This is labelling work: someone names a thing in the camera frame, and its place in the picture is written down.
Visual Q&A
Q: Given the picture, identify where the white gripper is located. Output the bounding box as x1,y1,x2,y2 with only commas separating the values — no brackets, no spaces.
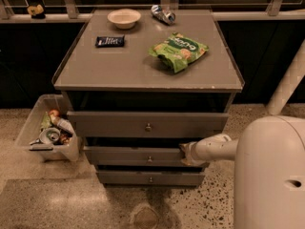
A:
179,141,206,166

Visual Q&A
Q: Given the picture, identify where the grey drawer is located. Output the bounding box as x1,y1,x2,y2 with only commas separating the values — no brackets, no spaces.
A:
68,111,229,138
96,171,204,186
84,146,186,167

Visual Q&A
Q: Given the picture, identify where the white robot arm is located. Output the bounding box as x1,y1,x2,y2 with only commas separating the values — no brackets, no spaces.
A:
180,115,305,229

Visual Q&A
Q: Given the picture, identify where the grey bottom drawer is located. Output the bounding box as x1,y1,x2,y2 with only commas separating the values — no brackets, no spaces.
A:
96,171,204,186

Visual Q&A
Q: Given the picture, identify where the grey drawer cabinet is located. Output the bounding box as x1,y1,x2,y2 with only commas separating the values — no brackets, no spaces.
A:
53,10,244,175

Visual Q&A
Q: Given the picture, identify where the grey top drawer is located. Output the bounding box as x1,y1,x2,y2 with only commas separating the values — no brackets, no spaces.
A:
68,111,229,138

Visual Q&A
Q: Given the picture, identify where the metal floor drain cover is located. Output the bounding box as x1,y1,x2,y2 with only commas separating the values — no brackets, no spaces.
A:
133,207,158,229

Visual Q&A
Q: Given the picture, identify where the green snack bag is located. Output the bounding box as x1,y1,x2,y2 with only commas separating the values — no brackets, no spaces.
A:
149,32,209,73

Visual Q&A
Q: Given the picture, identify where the white diagonal pillar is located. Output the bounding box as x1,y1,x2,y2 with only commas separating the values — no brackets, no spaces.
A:
266,40,305,115

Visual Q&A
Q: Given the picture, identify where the plastic bottle in bin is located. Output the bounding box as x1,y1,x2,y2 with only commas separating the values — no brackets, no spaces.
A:
51,114,74,135

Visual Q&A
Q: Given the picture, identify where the dark blue candy bar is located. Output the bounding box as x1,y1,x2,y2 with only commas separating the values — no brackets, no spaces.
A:
95,36,125,48

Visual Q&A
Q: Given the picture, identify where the clear plastic trash bin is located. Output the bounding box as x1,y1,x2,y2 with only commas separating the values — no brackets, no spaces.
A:
15,94,81,161

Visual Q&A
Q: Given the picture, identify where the empty can in bin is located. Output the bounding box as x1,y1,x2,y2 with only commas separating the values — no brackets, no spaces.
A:
39,128,60,144

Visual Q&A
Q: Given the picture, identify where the crushed silver can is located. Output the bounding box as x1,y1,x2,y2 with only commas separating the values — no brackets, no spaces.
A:
151,5,175,25

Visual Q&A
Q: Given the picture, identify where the white paper bowl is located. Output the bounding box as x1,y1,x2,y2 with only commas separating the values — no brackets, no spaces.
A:
108,9,141,30

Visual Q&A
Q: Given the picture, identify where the yellow toy on ledge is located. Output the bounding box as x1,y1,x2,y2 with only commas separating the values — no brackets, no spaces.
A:
27,5,45,19

